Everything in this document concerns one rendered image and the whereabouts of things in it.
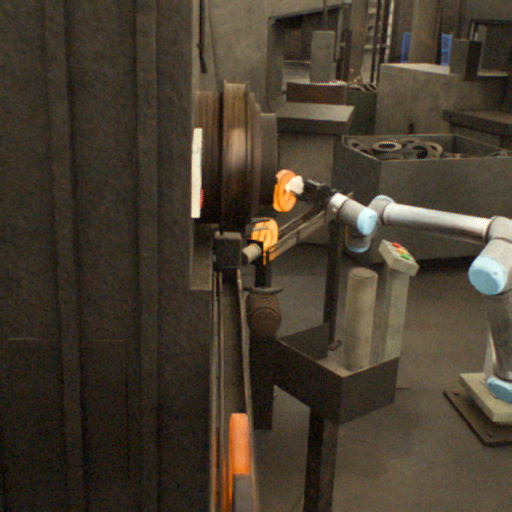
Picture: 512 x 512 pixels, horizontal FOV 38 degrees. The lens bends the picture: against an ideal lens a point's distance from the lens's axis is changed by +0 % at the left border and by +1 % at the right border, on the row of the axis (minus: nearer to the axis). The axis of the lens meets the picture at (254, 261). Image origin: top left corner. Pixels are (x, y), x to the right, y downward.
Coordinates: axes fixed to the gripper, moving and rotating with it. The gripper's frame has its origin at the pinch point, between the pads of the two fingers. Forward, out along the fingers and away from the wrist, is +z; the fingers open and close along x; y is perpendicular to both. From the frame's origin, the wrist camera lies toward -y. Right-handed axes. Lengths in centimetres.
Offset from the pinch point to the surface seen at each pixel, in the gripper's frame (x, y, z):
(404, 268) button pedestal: -37, -24, -45
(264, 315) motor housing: 24.6, -38.7, -19.4
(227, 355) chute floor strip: 81, -20, -36
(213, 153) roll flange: 70, 28, -8
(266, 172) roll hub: 57, 25, -19
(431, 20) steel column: -815, -17, 242
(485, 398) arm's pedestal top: -34, -56, -96
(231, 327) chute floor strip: 68, -21, -29
